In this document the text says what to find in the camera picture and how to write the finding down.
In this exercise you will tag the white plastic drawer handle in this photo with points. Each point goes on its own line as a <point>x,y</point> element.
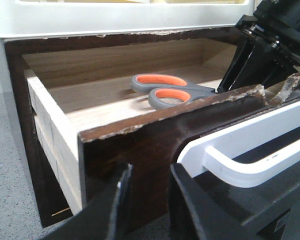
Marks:
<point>249,153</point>

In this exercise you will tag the grey orange scissors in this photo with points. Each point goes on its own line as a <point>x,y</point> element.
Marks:
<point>163,86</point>

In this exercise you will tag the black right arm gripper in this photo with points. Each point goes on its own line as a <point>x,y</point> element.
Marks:
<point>258,62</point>

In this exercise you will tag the dark wooden drawer cabinet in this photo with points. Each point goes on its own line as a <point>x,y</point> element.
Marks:
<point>32,125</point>

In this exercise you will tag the wooden drawer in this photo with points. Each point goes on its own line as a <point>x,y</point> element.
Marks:
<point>88,120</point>

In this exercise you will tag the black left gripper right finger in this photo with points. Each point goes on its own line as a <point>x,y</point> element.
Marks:
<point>195,216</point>

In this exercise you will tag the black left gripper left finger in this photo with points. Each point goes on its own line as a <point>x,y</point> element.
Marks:
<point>106,217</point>

